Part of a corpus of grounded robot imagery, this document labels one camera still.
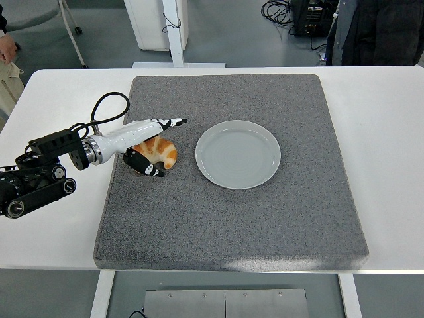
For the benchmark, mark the white table leg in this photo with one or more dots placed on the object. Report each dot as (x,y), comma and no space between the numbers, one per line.
(351,295)
(101,295)

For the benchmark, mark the golden brown croissant bread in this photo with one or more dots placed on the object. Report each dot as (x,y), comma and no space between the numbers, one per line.
(165,150)

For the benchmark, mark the round grey plate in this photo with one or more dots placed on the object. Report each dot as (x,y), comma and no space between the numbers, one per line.
(238,155)

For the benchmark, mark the grey metal plate with screws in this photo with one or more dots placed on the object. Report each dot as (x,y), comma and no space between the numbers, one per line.
(198,304)

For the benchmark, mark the person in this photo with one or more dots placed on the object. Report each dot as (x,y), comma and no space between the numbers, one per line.
(8,86)
(381,33)

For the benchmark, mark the grey chair with casters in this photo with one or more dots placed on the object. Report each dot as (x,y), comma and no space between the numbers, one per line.
(26,13)

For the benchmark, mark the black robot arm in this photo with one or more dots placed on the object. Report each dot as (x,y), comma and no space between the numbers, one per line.
(36,189)

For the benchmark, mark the grey speckled mat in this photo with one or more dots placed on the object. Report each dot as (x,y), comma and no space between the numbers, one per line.
(232,225)

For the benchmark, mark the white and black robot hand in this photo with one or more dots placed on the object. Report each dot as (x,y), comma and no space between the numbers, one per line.
(126,136)

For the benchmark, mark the black equipment box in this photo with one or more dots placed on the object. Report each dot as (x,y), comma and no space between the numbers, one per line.
(311,20)

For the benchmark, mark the white cabinet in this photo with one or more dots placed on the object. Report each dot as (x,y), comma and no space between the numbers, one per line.
(145,23)

